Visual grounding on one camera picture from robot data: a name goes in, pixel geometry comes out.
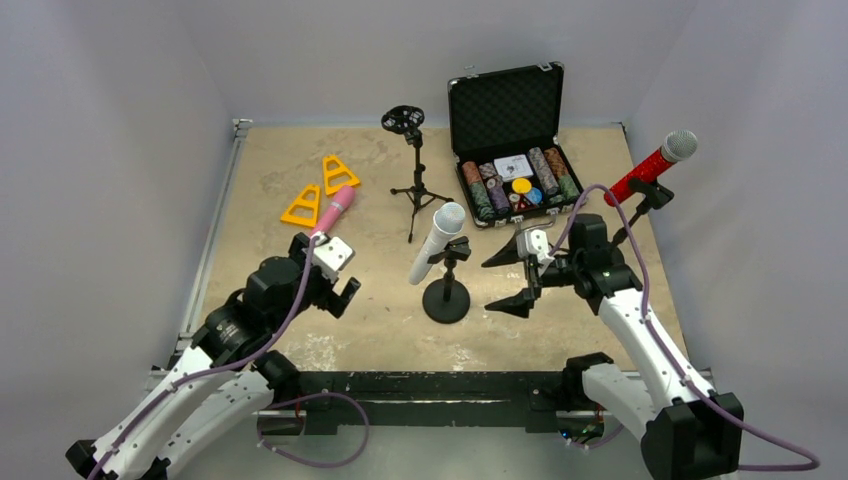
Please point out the red glitter microphone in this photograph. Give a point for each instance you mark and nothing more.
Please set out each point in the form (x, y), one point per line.
(677, 147)

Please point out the yellow triangle stand near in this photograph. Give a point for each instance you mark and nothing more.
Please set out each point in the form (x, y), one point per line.
(304, 210)

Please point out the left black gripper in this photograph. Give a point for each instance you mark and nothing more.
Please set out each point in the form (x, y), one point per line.
(337, 295)

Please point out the black tripod mic stand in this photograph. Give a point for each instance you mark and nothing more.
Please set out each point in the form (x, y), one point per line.
(406, 120)

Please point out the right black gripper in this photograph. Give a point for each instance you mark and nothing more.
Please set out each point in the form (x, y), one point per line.
(534, 277)

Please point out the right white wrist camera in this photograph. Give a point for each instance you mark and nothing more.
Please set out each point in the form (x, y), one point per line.
(534, 250)

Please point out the white card deck box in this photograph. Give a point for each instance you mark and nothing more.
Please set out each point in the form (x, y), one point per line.
(513, 167)

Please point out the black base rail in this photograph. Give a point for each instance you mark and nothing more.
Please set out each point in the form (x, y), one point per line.
(537, 402)

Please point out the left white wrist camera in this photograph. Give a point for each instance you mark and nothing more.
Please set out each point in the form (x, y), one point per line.
(331, 255)

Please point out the pink microphone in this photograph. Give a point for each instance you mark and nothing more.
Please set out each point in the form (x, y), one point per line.
(340, 202)

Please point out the white microphone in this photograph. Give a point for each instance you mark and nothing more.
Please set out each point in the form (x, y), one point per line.
(448, 222)

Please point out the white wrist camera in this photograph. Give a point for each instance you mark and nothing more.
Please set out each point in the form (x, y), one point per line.
(331, 255)
(534, 250)

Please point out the yellow dealer chip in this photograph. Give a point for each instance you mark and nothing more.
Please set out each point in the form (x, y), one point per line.
(521, 186)

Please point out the yellow triangle stand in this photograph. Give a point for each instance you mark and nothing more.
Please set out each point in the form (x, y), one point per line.
(336, 175)
(304, 210)

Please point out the yellow triangle stand far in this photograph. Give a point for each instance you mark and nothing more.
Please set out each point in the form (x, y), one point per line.
(336, 175)

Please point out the black poker chip case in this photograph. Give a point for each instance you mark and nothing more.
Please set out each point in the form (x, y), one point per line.
(505, 113)

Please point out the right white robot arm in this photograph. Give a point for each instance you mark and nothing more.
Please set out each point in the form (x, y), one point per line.
(680, 436)

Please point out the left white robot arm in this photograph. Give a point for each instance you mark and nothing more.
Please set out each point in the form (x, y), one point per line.
(229, 370)

